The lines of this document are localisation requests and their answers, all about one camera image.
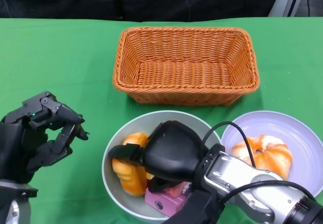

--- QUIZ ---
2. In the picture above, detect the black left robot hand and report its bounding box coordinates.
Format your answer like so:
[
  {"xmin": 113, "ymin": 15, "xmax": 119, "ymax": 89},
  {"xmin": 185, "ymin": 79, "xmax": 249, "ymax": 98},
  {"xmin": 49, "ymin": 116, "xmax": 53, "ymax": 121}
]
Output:
[{"xmin": 0, "ymin": 90, "xmax": 89, "ymax": 184}]

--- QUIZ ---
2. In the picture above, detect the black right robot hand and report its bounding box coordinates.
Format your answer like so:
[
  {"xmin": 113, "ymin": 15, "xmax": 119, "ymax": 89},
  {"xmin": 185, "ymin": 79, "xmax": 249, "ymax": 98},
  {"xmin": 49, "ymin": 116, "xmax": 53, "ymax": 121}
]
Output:
[{"xmin": 108, "ymin": 120, "xmax": 210, "ymax": 193}]

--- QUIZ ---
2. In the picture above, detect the grey-green bowl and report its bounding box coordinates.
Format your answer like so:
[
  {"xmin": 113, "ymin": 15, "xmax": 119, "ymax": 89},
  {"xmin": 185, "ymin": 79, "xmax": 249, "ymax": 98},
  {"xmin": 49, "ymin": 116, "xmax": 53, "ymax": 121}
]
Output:
[{"xmin": 101, "ymin": 110, "xmax": 223, "ymax": 221}]

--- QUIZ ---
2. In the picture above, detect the orange striped bread roll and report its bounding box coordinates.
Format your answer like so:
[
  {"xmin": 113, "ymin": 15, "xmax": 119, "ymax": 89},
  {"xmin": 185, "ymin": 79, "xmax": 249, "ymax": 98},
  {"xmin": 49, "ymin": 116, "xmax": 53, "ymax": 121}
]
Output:
[
  {"xmin": 112, "ymin": 132, "xmax": 149, "ymax": 197},
  {"xmin": 231, "ymin": 135, "xmax": 293, "ymax": 181}
]

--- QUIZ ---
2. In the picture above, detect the pink rectangular cake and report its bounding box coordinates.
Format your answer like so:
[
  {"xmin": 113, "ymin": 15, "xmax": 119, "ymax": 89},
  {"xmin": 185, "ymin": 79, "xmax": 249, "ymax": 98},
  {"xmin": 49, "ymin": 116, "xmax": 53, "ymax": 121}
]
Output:
[{"xmin": 144, "ymin": 191, "xmax": 189, "ymax": 217}]

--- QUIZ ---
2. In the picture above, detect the orange wicker basket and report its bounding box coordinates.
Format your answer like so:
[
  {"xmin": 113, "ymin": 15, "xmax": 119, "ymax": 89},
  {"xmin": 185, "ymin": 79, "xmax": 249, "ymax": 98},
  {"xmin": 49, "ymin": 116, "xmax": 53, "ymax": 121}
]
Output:
[{"xmin": 112, "ymin": 26, "xmax": 260, "ymax": 106}]

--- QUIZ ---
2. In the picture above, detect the lavender plate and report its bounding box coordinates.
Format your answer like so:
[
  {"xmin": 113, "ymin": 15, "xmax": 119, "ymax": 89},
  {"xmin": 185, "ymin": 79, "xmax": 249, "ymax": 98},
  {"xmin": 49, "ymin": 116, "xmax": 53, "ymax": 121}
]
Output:
[{"xmin": 221, "ymin": 110, "xmax": 323, "ymax": 197}]

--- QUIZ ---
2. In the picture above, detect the green tablecloth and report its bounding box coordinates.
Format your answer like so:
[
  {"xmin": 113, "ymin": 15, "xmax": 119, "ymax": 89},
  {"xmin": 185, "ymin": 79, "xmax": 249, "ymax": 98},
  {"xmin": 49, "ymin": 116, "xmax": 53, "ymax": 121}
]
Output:
[{"xmin": 0, "ymin": 16, "xmax": 323, "ymax": 224}]

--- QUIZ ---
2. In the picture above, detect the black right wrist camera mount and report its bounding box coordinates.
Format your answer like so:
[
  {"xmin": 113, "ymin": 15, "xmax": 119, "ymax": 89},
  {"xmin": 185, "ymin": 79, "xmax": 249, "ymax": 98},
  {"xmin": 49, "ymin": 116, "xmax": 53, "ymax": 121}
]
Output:
[{"xmin": 166, "ymin": 188, "xmax": 226, "ymax": 224}]

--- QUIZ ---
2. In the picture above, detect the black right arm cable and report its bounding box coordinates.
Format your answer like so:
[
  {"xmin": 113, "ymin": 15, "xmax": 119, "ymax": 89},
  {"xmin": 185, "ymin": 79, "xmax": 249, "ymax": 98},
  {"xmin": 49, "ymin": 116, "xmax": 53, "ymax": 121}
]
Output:
[{"xmin": 201, "ymin": 121, "xmax": 257, "ymax": 171}]

